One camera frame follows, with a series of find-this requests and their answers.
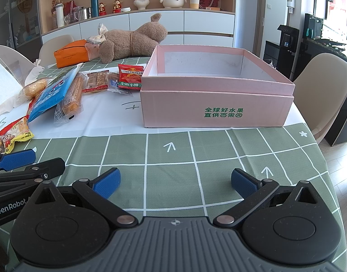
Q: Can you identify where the round cracker pack red edge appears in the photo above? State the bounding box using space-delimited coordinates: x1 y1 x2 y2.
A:
83 70 109 93

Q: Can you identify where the beige chair far left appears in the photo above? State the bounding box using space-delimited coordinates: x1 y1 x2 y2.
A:
39 34 74 68

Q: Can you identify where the beige chair right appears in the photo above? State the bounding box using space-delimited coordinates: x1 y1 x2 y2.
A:
293 53 347 143

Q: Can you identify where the beige chair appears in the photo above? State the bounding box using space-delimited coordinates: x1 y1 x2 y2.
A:
293 53 347 143
39 34 74 68

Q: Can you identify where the blue seaweed snack bag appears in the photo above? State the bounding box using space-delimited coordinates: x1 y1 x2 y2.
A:
27 63 82 122

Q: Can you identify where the teal thermos bottle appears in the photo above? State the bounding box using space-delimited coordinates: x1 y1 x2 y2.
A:
90 0 99 17

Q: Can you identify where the red doll figurine right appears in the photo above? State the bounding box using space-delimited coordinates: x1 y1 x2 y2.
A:
113 0 122 14

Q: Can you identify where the white printed paper sheet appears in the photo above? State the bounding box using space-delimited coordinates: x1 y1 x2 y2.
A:
0 84 308 144

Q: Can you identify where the small blue clear snack packet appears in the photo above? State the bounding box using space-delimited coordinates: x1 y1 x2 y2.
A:
107 73 133 96

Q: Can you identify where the yellow red rice cracker packet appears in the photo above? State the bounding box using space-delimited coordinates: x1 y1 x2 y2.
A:
0 115 34 154

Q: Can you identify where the red doll figurine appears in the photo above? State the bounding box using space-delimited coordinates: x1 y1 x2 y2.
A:
98 2 106 16
113 0 122 14

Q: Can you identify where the red spicy strip snack packet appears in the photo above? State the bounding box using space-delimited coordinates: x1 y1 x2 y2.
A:
117 64 145 90

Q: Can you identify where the black water dispenser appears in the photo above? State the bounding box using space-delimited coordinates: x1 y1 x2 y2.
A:
263 25 299 79

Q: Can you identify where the white flower vase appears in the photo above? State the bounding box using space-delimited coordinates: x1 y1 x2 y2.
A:
133 0 150 10

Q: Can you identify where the brown teddy bear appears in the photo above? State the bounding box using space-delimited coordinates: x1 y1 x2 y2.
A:
87 13 168 63

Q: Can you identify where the pink cardboard box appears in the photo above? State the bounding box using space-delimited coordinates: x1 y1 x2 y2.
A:
140 45 295 128

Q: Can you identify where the white cabinet sideboard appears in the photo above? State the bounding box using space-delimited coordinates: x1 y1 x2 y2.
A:
42 9 235 47

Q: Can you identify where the yellow bread roll pack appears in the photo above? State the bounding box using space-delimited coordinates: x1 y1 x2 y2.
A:
20 78 48 100

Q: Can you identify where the white tumbler bottle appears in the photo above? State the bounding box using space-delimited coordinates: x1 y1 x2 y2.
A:
55 3 65 28

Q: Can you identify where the white chair near left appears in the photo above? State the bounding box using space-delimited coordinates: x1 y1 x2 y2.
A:
0 44 37 114

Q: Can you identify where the long biscuit pack clear wrapper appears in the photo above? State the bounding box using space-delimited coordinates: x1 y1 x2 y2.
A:
53 73 87 126

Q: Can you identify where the red doll figurine left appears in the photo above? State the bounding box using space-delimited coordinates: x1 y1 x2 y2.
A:
98 2 106 16

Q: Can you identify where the orange tissue pouch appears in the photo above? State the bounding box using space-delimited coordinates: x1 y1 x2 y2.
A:
53 39 90 68

